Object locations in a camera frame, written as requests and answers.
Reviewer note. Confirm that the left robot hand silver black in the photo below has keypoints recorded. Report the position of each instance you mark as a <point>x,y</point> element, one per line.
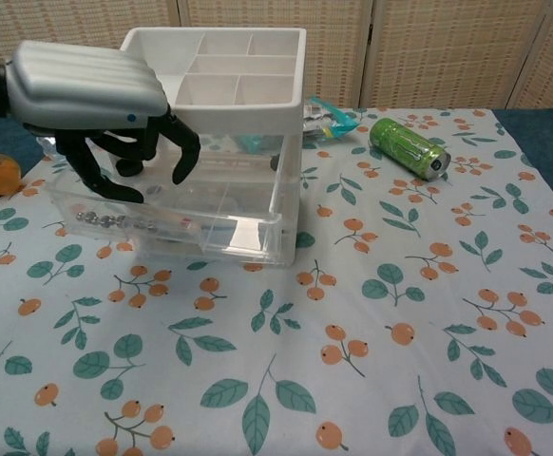
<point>81,85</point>

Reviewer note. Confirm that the clear plastic drawer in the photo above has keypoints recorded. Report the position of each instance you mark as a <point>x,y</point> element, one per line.
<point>238,235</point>

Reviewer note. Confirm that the white compartment trays stack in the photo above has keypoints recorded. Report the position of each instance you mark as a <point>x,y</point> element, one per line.
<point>238,114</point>

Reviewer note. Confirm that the small teal packet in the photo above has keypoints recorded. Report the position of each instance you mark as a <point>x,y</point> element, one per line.
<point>250,142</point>

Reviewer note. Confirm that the teal white snack bag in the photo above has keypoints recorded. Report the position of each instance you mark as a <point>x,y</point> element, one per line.
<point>333,121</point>

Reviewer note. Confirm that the green drink can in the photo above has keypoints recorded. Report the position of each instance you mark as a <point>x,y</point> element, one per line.
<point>405,147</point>

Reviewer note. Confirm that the floral print tablecloth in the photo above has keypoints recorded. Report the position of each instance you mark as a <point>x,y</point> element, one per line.
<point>352,309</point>

